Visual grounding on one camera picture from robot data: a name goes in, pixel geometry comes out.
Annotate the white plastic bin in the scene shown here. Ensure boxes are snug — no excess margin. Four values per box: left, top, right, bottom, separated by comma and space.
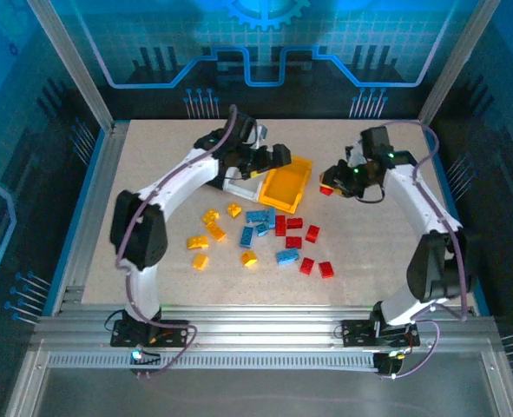
222, 167, 265, 202

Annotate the yellow plastic bin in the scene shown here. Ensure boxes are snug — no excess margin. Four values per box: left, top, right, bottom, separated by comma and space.
258, 155, 314, 215

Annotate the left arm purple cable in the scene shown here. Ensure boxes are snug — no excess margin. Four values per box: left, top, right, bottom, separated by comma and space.
115, 103, 240, 380

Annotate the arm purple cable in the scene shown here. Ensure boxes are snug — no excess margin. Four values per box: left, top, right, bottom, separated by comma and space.
379, 120, 470, 381
115, 103, 240, 380

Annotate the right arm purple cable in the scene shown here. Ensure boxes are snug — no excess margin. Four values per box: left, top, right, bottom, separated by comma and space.
379, 120, 470, 381

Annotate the aluminium frame post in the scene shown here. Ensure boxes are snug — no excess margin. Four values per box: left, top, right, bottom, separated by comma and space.
25, 0, 116, 132
418, 0, 503, 127

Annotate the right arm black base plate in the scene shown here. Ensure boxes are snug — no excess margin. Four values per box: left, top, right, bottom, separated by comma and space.
340, 319, 421, 348

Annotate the aluminium frame rail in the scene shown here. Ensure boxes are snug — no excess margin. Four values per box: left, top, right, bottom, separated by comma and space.
30, 303, 504, 351

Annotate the aluminium side rail blue edge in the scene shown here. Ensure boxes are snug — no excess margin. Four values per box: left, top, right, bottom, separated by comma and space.
49, 122, 130, 317

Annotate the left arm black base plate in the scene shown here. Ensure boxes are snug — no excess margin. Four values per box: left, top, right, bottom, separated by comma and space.
109, 319, 191, 348

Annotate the slotted grey cable duct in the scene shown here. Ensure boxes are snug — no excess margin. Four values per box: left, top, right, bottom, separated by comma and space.
47, 352, 381, 371

